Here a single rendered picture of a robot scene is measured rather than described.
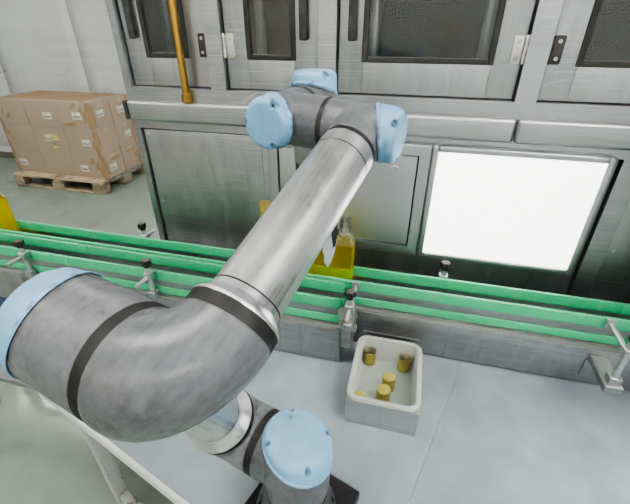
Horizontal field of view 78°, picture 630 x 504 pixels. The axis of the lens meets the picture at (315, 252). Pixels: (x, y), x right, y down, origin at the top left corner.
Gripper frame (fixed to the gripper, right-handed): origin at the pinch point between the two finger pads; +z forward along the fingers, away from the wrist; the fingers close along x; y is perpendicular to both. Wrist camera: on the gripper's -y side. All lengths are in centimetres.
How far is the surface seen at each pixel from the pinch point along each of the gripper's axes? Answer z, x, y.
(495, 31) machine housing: -40, -32, 46
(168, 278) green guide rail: 23, 49, 16
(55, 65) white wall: 0, 400, 342
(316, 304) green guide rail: 24.2, 3.2, 16.3
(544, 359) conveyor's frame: 37, -59, 24
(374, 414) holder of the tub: 38.2, -16.1, -3.5
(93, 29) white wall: -36, 335, 342
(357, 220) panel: 10.4, -3.1, 42.7
